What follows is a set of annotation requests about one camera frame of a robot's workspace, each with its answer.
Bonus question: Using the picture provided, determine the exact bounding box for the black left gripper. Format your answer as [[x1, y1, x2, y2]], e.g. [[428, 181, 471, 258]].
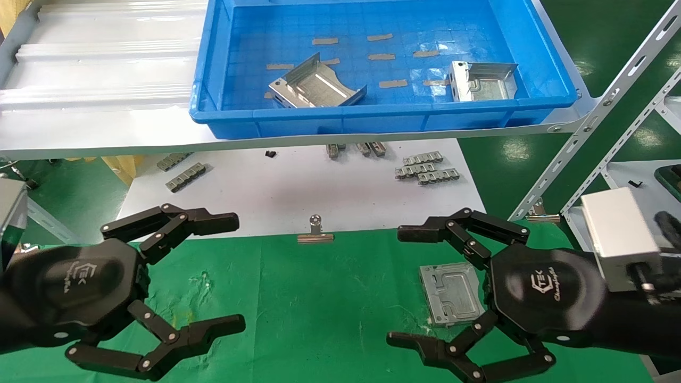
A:
[[12, 203, 246, 381]]

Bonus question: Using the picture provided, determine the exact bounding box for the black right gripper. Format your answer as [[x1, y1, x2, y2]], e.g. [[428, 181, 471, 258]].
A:
[[387, 207, 613, 383]]

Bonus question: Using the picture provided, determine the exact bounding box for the sheet metal part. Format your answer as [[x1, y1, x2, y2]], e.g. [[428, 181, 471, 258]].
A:
[[269, 52, 368, 109], [446, 61, 519, 103], [419, 262, 486, 327]]

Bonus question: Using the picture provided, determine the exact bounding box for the green table mat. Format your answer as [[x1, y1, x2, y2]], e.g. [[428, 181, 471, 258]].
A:
[[0, 221, 656, 383]]

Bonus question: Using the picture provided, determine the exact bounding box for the silver binder clip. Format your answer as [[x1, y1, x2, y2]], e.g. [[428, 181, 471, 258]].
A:
[[526, 198, 561, 224], [297, 214, 335, 244]]

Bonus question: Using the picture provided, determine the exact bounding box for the white board sheet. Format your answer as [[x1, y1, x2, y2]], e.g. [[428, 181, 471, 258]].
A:
[[116, 138, 486, 240]]

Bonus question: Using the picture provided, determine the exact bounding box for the yellow plastic bag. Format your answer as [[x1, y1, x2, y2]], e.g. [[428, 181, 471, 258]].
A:
[[64, 155, 144, 186]]

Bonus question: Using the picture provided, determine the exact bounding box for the grey metal bar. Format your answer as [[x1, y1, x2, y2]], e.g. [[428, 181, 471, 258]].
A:
[[26, 198, 80, 244]]

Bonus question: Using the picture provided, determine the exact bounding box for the blue plastic bin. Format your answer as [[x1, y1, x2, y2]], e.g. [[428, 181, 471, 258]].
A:
[[189, 0, 579, 140]]

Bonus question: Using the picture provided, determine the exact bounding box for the clear plastic film piece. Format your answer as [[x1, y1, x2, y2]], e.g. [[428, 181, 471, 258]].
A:
[[425, 69, 451, 97]]

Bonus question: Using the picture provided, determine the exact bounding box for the silver corrugated metal shelf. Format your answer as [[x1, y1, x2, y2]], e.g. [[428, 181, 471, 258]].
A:
[[0, 0, 604, 160]]

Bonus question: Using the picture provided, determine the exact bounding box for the white slotted angle rack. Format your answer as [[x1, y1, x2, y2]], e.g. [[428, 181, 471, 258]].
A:
[[508, 0, 681, 256]]

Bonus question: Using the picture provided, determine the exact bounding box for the dark device with green edge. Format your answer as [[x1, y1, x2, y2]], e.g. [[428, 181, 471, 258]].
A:
[[654, 165, 681, 203]]

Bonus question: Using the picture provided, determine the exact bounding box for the yellow padded sheet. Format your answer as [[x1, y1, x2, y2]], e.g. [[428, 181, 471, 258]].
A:
[[0, 0, 31, 37]]

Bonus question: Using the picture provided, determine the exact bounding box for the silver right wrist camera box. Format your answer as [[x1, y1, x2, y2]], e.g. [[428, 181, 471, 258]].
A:
[[581, 186, 672, 293]]

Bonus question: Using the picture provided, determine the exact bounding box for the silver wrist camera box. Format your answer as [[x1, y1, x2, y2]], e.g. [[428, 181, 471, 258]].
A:
[[0, 180, 28, 269], [581, 186, 672, 293]]

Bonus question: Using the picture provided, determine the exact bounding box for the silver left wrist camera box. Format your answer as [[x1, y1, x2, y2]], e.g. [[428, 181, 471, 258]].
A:
[[0, 180, 28, 269]]

